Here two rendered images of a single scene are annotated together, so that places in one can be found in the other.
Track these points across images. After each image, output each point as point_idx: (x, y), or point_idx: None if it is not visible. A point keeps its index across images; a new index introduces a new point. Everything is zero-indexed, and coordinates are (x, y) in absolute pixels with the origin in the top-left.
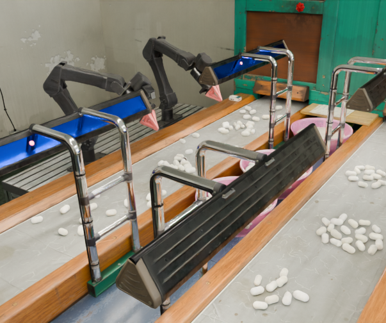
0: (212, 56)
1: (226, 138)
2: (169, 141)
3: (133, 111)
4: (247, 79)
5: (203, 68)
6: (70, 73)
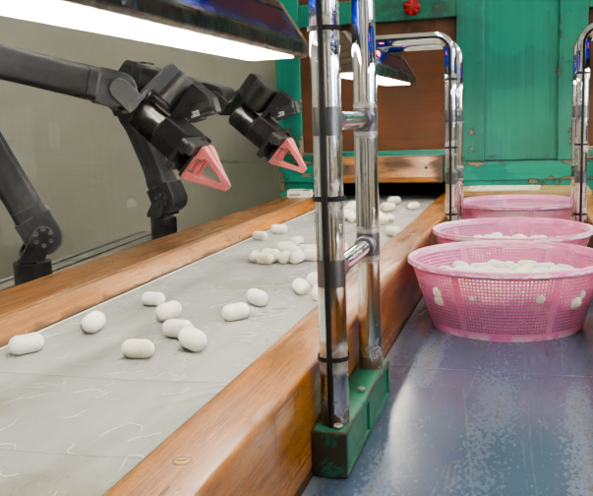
0: (177, 179)
1: (346, 229)
2: (232, 237)
3: (285, 31)
4: (310, 162)
5: (263, 104)
6: (7, 56)
